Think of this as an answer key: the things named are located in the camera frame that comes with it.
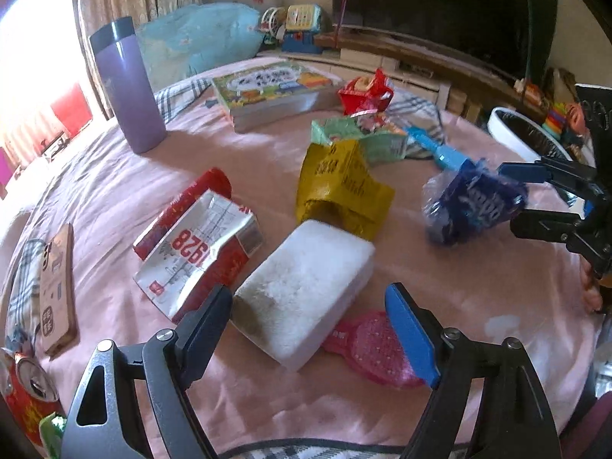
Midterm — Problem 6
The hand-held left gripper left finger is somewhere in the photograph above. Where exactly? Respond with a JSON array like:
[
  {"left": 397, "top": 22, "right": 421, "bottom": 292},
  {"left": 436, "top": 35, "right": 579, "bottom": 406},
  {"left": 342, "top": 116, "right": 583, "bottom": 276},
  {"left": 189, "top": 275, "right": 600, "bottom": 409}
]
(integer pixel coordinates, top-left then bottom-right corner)
[{"left": 61, "top": 284, "right": 233, "bottom": 459}]

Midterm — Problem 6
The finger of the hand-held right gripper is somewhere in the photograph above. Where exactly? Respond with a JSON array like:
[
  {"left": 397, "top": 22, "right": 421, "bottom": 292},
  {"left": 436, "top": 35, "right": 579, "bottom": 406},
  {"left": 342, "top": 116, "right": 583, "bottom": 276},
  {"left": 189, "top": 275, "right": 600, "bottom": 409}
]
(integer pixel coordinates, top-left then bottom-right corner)
[
  {"left": 497, "top": 155, "right": 601, "bottom": 202},
  {"left": 509, "top": 208, "right": 591, "bottom": 252}
]

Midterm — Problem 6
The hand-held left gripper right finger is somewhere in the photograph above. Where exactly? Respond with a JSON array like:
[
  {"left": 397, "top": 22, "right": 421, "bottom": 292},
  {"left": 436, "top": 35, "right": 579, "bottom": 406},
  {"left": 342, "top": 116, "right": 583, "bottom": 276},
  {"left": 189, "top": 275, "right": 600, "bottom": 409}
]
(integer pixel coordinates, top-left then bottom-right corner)
[{"left": 385, "top": 283, "right": 562, "bottom": 459}]

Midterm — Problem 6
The white rimmed black trash bin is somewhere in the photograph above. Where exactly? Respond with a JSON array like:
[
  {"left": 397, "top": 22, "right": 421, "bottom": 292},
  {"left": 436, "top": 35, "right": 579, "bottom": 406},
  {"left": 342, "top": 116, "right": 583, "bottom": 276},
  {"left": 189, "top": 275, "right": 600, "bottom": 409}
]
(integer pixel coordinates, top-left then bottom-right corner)
[{"left": 488, "top": 106, "right": 592, "bottom": 217}]

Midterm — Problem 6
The blue snack wrapper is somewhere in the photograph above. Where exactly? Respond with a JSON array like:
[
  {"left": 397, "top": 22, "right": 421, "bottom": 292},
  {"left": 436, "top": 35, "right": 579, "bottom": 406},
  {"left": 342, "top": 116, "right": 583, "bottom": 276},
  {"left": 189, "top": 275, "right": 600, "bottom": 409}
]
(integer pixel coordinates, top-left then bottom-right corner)
[{"left": 422, "top": 159, "right": 529, "bottom": 247}]

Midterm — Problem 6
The white foam block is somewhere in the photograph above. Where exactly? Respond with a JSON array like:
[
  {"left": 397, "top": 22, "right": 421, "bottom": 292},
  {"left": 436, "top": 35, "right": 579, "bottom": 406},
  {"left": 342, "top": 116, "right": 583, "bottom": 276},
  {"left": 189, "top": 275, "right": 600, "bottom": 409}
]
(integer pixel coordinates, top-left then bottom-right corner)
[{"left": 231, "top": 220, "right": 376, "bottom": 373}]

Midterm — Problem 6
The person's right hand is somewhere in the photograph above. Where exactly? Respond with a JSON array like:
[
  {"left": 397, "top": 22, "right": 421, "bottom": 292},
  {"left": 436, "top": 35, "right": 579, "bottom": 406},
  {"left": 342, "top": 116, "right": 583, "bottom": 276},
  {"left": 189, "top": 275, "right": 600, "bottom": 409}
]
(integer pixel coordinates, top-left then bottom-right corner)
[{"left": 579, "top": 257, "right": 605, "bottom": 315}]

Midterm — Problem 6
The pink plastic toy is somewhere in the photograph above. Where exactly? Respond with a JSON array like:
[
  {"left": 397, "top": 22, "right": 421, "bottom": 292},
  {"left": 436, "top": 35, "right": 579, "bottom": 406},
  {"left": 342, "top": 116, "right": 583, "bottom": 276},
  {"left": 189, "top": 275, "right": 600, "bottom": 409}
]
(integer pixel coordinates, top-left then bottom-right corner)
[{"left": 321, "top": 310, "right": 427, "bottom": 389}]

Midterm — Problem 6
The colourful stacking toy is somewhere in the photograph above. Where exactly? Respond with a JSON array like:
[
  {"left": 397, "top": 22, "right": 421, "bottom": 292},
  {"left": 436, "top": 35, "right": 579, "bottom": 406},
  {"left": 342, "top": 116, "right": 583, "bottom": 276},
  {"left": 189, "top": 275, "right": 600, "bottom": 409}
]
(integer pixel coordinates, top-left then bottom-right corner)
[{"left": 545, "top": 99, "right": 583, "bottom": 148}]

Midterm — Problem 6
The red and silver snack wrapper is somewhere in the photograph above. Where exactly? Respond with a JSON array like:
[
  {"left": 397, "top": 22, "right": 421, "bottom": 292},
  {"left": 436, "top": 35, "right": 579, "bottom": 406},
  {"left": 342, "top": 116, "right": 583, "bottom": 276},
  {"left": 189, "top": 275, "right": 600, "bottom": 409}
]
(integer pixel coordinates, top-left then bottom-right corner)
[{"left": 132, "top": 167, "right": 264, "bottom": 324}]

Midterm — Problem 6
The orange toy box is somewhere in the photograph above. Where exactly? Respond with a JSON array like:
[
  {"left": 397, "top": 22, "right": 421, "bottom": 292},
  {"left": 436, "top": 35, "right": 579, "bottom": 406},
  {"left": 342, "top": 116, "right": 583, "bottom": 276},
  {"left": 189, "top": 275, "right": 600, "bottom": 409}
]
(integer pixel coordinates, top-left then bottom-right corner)
[{"left": 515, "top": 81, "right": 542, "bottom": 102}]

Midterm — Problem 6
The light blue plastic toy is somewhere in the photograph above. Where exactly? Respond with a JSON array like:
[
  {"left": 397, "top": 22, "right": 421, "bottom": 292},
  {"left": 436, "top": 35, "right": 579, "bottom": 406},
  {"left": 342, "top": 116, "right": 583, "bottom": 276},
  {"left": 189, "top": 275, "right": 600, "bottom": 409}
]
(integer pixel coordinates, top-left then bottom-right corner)
[{"left": 406, "top": 125, "right": 480, "bottom": 174}]

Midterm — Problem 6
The green snack wrapper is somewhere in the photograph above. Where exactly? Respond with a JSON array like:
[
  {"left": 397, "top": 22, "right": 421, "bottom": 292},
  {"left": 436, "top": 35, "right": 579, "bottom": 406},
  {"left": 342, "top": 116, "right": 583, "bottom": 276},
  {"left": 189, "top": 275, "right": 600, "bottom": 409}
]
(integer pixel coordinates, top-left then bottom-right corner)
[{"left": 311, "top": 113, "right": 412, "bottom": 166}]

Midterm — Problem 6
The white tv stand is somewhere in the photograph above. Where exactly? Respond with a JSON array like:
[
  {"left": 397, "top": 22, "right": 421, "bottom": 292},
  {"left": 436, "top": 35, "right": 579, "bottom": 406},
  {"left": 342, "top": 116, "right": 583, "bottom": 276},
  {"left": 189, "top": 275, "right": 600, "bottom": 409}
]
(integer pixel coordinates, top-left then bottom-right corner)
[{"left": 258, "top": 26, "right": 550, "bottom": 126}]

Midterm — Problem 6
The brown wooden board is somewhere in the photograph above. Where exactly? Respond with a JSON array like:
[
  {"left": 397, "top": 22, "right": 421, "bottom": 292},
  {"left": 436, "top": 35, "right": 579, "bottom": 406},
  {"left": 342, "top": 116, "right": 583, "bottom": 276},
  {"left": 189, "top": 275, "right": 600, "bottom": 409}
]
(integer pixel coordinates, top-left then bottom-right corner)
[{"left": 39, "top": 222, "right": 80, "bottom": 360}]

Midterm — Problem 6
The yellow snack wrapper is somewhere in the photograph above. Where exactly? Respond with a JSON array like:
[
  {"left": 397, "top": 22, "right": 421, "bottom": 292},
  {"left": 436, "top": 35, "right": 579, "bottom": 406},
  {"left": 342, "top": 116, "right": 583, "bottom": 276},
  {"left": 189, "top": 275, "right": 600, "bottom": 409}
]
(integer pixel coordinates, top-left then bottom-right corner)
[{"left": 295, "top": 140, "right": 396, "bottom": 243}]

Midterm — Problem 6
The black television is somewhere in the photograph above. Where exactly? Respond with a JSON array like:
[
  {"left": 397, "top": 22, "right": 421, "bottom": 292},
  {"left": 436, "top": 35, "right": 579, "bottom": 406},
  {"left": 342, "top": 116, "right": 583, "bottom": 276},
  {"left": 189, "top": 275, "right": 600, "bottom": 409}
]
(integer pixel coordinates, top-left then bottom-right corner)
[{"left": 331, "top": 0, "right": 559, "bottom": 88}]

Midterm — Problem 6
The green wrapper scrap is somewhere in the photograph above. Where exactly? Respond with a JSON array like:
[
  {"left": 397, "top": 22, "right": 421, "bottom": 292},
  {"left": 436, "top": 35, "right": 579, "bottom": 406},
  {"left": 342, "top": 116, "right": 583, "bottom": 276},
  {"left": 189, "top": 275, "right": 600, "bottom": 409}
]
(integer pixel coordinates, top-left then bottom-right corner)
[{"left": 38, "top": 411, "right": 68, "bottom": 459}]

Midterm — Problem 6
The red soda can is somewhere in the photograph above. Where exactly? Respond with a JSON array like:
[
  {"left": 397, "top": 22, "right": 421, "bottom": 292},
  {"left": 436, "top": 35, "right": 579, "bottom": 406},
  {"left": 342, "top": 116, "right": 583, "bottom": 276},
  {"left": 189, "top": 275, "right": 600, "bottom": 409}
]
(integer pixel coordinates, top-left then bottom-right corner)
[{"left": 0, "top": 348, "right": 66, "bottom": 448}]

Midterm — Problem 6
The plaid cloth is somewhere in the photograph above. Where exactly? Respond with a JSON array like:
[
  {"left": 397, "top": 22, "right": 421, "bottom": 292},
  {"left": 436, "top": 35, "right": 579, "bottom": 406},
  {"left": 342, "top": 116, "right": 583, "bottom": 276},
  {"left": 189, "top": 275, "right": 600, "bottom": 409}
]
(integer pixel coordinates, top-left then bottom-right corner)
[{"left": 0, "top": 75, "right": 448, "bottom": 459}]

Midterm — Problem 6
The purple thermos bottle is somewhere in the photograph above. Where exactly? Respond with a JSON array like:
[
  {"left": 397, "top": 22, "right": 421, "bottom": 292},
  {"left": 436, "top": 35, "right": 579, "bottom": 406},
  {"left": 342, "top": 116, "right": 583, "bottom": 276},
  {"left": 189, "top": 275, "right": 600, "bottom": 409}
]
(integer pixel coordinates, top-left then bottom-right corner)
[{"left": 89, "top": 16, "right": 168, "bottom": 155}]

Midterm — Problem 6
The colourful picture book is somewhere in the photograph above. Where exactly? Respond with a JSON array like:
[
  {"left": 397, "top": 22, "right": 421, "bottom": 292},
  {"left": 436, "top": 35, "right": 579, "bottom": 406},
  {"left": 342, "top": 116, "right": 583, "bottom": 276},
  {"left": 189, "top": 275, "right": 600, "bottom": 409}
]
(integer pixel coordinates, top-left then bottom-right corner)
[{"left": 212, "top": 61, "right": 342, "bottom": 133}]

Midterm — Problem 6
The pink ribbon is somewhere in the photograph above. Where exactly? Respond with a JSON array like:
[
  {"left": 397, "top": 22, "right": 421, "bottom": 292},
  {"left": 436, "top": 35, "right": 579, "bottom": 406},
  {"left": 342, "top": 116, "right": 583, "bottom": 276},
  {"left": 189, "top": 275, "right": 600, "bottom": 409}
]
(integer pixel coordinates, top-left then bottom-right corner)
[{"left": 334, "top": 0, "right": 357, "bottom": 49}]

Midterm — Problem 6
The red chair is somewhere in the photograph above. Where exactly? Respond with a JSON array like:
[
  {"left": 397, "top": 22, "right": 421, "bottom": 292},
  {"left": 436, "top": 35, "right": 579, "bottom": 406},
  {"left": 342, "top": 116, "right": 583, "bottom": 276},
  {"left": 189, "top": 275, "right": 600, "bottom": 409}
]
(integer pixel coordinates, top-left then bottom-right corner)
[{"left": 50, "top": 83, "right": 94, "bottom": 137}]

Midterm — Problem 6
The pink chair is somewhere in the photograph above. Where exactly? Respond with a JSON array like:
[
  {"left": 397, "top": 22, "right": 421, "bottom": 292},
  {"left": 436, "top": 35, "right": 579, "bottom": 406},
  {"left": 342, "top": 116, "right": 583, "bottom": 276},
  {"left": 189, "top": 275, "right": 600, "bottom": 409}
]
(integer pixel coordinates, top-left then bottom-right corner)
[{"left": 0, "top": 148, "right": 16, "bottom": 193}]

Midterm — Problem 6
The toy cash register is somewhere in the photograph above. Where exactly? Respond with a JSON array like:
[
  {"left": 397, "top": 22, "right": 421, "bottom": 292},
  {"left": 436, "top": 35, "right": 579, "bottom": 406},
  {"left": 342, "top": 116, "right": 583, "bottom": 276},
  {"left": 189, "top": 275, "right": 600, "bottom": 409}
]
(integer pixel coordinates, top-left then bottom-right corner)
[{"left": 280, "top": 4, "right": 332, "bottom": 56}]

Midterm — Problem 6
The light blue cushion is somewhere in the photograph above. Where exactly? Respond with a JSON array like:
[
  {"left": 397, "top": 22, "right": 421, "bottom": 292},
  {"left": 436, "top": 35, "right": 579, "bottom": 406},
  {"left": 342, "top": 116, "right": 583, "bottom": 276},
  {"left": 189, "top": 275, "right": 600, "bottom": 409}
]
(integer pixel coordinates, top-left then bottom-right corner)
[{"left": 136, "top": 2, "right": 267, "bottom": 93}]

